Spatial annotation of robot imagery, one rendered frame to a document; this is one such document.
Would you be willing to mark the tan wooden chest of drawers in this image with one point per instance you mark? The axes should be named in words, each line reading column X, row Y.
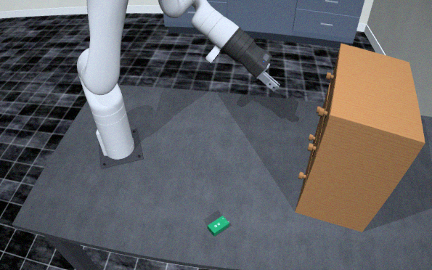
column 372, row 136

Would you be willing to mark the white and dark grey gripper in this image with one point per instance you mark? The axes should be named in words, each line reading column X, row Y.
column 237, row 44

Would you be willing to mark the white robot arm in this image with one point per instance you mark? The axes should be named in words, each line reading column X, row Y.
column 101, row 73

